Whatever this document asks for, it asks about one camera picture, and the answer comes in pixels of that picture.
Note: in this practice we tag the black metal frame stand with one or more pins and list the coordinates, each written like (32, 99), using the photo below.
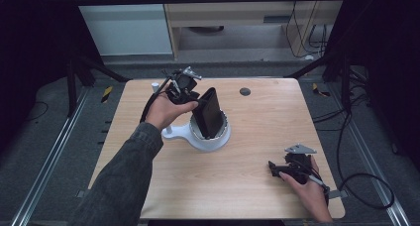
(345, 84)
(71, 87)

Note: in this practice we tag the grey tape strip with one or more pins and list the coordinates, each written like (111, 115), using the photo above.
(80, 194)
(340, 194)

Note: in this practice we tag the black curtain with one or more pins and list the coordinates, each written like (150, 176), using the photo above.
(389, 54)
(33, 54)

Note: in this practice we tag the person's left hand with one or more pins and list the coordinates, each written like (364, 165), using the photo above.
(161, 112)

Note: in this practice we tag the white cabinet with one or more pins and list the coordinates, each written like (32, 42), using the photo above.
(125, 31)

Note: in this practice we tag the black rectangular wallet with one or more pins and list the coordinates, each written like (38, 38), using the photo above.
(208, 113)

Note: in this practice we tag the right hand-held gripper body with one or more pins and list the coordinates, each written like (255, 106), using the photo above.
(298, 168)

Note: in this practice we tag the grey round table grommet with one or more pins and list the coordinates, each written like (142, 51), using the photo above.
(245, 91)

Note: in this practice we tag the aluminium floor rail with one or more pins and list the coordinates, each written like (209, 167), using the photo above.
(46, 173)
(369, 160)

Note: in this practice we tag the light wooden desk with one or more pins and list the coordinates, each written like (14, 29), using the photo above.
(231, 14)

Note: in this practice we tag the white bowl with patterned rim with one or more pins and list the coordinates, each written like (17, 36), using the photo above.
(225, 127)

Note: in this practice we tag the yellow black striped tape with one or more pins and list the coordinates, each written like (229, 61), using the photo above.
(106, 93)
(318, 90)

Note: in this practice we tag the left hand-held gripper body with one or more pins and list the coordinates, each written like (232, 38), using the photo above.
(183, 85)

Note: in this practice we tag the white key stand with base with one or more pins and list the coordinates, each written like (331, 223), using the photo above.
(178, 132)

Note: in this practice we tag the person's right hand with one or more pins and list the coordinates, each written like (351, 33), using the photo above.
(307, 194)

